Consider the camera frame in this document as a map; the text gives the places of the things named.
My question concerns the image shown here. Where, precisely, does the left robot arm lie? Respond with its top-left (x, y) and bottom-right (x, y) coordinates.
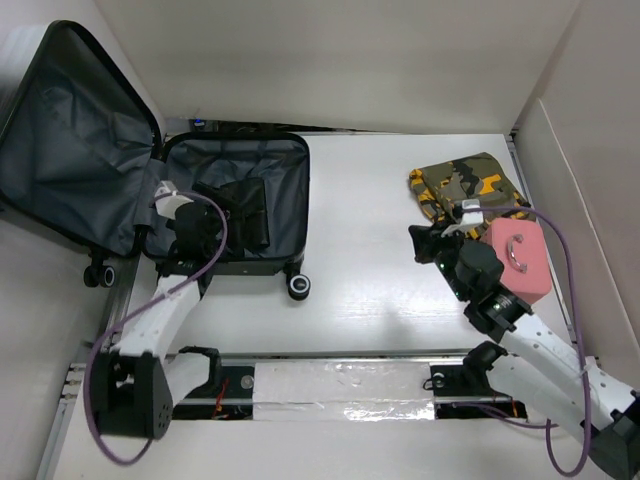
top-left (83, 196), bottom-right (229, 441)

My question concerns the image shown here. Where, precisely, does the white space print suitcase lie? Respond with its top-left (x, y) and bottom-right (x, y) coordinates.
top-left (1, 20), bottom-right (311, 301)

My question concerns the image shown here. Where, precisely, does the pink box with metal handle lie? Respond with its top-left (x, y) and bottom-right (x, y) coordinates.
top-left (481, 218), bottom-right (552, 305)

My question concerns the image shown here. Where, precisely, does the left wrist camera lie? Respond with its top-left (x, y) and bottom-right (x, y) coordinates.
top-left (152, 180), bottom-right (192, 220)

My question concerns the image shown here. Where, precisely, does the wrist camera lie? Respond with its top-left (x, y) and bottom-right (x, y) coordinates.
top-left (152, 180), bottom-right (192, 220)
top-left (441, 199), bottom-right (484, 237)

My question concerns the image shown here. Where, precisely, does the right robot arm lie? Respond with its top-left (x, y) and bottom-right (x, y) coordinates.
top-left (408, 225), bottom-right (639, 479)

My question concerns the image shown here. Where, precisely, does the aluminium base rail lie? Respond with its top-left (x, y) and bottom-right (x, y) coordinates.
top-left (38, 352), bottom-right (557, 479)

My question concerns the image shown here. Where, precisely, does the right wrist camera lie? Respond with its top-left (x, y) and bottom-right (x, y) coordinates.
top-left (441, 199), bottom-right (484, 237)

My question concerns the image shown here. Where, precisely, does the camouflage clothing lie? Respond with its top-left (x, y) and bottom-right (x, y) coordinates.
top-left (409, 152), bottom-right (536, 240)

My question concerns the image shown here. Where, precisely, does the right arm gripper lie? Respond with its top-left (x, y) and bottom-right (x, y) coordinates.
top-left (409, 218), bottom-right (469, 302)

